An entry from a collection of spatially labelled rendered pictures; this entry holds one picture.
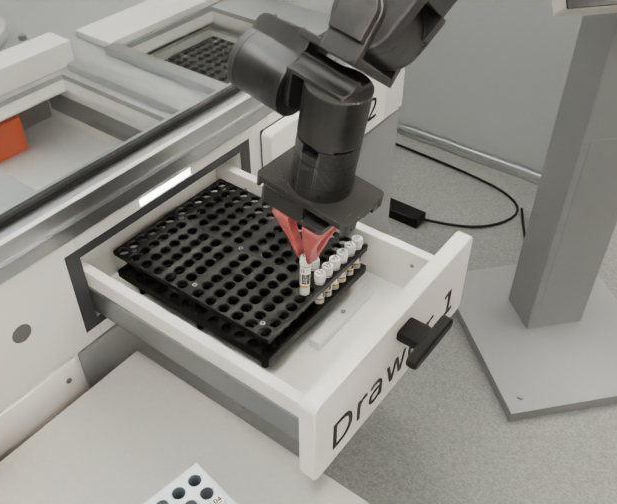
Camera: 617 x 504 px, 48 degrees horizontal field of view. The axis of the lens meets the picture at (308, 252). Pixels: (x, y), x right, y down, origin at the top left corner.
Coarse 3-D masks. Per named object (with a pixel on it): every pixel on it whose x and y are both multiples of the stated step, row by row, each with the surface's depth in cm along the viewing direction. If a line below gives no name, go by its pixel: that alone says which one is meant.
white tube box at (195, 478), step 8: (184, 472) 68; (192, 472) 68; (200, 472) 68; (176, 480) 67; (184, 480) 67; (192, 480) 68; (200, 480) 68; (208, 480) 67; (168, 488) 66; (176, 488) 67; (184, 488) 66; (192, 488) 66; (200, 488) 66; (208, 488) 67; (216, 488) 66; (160, 496) 66; (168, 496) 66; (176, 496) 67; (184, 496) 66; (192, 496) 66; (200, 496) 66; (208, 496) 68; (224, 496) 66
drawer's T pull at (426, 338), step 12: (408, 324) 67; (420, 324) 67; (444, 324) 67; (408, 336) 66; (420, 336) 66; (432, 336) 66; (420, 348) 65; (432, 348) 66; (408, 360) 64; (420, 360) 64
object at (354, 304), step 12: (360, 288) 80; (372, 288) 80; (348, 300) 79; (360, 300) 79; (336, 312) 77; (348, 312) 77; (324, 324) 76; (336, 324) 76; (312, 336) 74; (324, 336) 74
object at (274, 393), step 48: (192, 192) 90; (144, 240) 86; (384, 240) 80; (96, 288) 76; (384, 288) 82; (144, 336) 74; (192, 336) 68; (336, 336) 76; (240, 384) 67; (288, 384) 71; (288, 432) 66
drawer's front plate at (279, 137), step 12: (384, 96) 112; (372, 108) 110; (384, 108) 114; (288, 120) 93; (372, 120) 112; (264, 132) 91; (276, 132) 91; (288, 132) 93; (264, 144) 92; (276, 144) 92; (288, 144) 94; (264, 156) 93; (276, 156) 93
